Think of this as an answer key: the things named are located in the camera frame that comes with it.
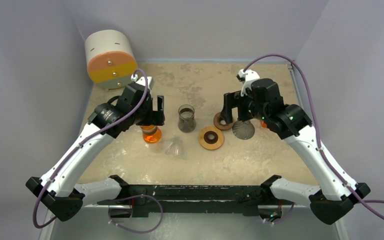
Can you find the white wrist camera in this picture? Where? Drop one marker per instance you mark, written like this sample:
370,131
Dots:
142,81
246,77

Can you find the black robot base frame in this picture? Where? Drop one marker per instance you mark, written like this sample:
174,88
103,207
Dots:
247,200

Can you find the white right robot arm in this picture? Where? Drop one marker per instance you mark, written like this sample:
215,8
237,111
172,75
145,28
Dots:
336,192

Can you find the clear ribbed glass dripper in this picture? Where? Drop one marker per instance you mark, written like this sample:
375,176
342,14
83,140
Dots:
174,147

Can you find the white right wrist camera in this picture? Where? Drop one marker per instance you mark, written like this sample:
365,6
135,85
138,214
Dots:
246,77

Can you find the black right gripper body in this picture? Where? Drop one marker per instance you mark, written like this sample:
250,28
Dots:
237,102

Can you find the orange glass carafe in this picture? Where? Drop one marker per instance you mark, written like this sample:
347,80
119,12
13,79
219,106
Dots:
151,134

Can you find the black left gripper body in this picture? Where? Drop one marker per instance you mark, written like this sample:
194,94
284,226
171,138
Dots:
141,117

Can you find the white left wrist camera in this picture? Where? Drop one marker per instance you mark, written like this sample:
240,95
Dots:
142,81

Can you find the white round drawer cabinet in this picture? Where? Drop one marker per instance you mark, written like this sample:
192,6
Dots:
110,59

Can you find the grey glass carafe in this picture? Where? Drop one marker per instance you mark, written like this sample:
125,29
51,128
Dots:
186,118

